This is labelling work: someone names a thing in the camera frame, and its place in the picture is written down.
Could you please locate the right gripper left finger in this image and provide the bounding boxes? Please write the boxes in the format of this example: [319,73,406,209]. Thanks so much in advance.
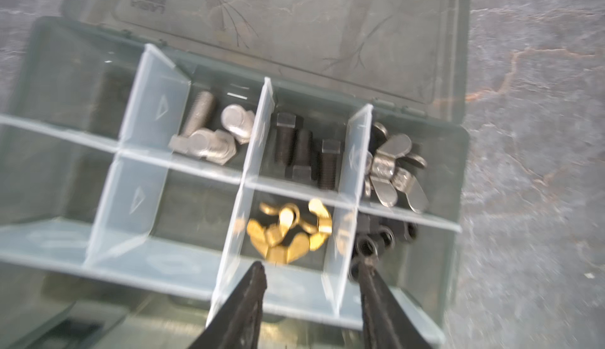
[190,261,267,349]

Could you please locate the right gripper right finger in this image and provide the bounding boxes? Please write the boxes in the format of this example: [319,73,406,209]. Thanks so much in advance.
[358,259,432,349]

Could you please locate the green compartment organizer box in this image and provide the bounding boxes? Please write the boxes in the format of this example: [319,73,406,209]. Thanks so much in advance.
[1,0,470,348]

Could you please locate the black nuts in box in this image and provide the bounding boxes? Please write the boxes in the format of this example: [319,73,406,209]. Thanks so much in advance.
[348,213,418,282]

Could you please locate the brass wing nuts in box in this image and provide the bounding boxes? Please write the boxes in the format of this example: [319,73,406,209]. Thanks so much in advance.
[246,199,332,265]

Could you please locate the silver wing nuts in box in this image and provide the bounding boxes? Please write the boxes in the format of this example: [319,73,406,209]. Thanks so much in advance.
[362,121,429,213]

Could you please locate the black bolts in box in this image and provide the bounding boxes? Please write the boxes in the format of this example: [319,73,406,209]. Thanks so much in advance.
[274,111,343,191]

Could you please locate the silver bolts in box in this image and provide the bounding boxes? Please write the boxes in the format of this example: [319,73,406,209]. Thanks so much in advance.
[169,90,255,166]

